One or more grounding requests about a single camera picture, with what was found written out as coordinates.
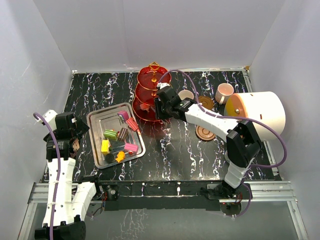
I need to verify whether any yellow cake slice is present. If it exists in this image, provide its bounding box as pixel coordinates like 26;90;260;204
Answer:
100;139;111;155

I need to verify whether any pink cupcake with topping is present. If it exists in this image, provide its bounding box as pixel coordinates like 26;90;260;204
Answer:
139;103;150;111

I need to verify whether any green layered cake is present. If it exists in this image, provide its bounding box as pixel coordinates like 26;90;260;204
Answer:
103;129;118;141

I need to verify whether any orange fish cookie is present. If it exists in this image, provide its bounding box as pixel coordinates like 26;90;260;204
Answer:
115;151;126;163

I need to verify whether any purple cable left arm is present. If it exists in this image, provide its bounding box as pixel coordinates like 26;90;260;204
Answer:
32;112;103;240

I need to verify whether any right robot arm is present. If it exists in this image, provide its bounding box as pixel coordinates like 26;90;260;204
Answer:
154;83;262;199

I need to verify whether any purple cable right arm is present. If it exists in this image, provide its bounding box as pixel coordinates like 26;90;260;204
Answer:
157;69;288;218

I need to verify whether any brown chocolate cake slice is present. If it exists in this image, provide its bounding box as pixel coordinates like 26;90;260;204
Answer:
117;127;129;142

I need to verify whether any brown saucer front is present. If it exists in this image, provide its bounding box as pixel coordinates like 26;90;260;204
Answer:
195;125;216;142

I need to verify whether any blue and white teacup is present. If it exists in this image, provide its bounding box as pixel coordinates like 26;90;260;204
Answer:
178;90;195;100

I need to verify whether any grey tape roll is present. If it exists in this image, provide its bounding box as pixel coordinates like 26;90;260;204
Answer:
224;151;230;163

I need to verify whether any large white cylinder container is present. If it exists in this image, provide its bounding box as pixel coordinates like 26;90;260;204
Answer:
224;91;286;135

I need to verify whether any stainless steel tray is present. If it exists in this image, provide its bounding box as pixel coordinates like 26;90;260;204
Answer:
86;102;146;169

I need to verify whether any black round cookie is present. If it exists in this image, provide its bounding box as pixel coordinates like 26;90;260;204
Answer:
104;153;115;164

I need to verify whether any pink cake slice front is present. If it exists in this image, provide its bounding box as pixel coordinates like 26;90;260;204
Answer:
124;143;139;153

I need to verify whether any red pink cake slice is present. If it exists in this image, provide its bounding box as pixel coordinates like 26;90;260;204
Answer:
125;117;139;132

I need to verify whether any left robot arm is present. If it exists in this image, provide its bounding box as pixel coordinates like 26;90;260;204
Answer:
33;109;104;240

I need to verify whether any brown saucer near cups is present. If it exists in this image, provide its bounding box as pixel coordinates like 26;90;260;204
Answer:
198;96;214;110

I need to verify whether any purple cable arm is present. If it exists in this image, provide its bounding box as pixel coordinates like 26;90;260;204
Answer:
32;112;103;240
157;69;288;218

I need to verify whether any pink and white teacup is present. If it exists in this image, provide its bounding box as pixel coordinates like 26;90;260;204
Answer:
215;83;234;105

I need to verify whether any magenta cake slice back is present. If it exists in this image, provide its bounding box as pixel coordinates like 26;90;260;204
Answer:
117;110;129;121

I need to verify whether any red three-tier dessert stand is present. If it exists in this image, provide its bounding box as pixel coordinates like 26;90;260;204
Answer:
132;61;168;122

